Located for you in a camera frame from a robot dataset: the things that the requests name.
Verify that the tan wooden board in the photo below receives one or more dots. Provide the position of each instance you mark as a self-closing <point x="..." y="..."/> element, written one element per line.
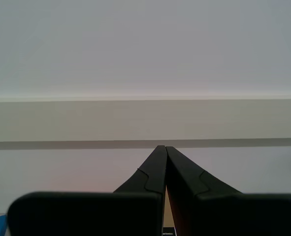
<point x="168" y="214"/>

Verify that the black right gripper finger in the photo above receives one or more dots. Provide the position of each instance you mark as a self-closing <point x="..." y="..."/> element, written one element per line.
<point x="123" y="211"/>
<point x="221" y="214"/>

